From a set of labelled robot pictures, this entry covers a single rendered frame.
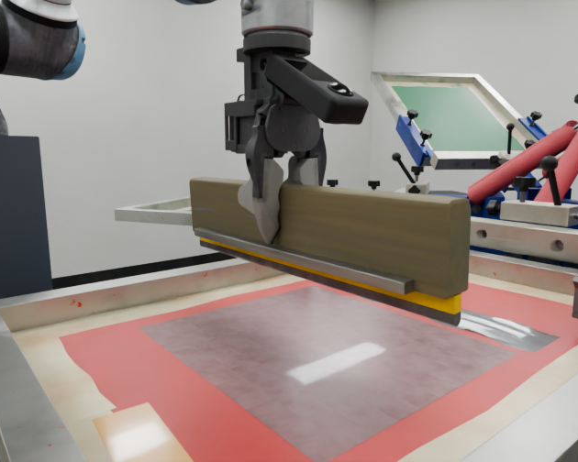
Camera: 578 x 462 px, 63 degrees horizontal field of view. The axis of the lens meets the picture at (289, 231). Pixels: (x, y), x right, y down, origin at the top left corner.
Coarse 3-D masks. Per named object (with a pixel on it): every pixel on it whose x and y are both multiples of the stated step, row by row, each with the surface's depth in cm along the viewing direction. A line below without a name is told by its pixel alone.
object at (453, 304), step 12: (204, 240) 66; (252, 252) 57; (288, 264) 52; (324, 276) 48; (336, 276) 46; (372, 288) 43; (408, 300) 40; (420, 300) 39; (432, 300) 38; (444, 300) 37; (456, 300) 36; (456, 312) 37
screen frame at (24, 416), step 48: (96, 288) 65; (144, 288) 69; (192, 288) 74; (0, 336) 48; (0, 384) 39; (576, 384) 39; (0, 432) 32; (48, 432) 32; (528, 432) 32; (576, 432) 32
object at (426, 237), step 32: (192, 192) 65; (224, 192) 58; (288, 192) 48; (320, 192) 45; (352, 192) 42; (384, 192) 40; (224, 224) 59; (256, 224) 54; (288, 224) 49; (320, 224) 45; (352, 224) 42; (384, 224) 39; (416, 224) 37; (448, 224) 34; (320, 256) 46; (352, 256) 43; (384, 256) 40; (416, 256) 37; (448, 256) 35; (416, 288) 38; (448, 288) 35
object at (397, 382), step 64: (384, 320) 62; (512, 320) 63; (576, 320) 63; (192, 384) 46; (256, 384) 46; (320, 384) 46; (384, 384) 46; (448, 384) 46; (512, 384) 46; (192, 448) 36; (256, 448) 36; (320, 448) 36; (384, 448) 36
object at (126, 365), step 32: (288, 288) 77; (320, 288) 77; (160, 320) 63; (192, 320) 62; (224, 320) 62; (256, 320) 62; (288, 320) 62; (320, 320) 62; (352, 320) 62; (96, 352) 53; (128, 352) 53; (160, 352) 53; (192, 352) 53; (224, 352) 53; (256, 352) 53; (96, 384) 46; (128, 384) 46; (160, 384) 46
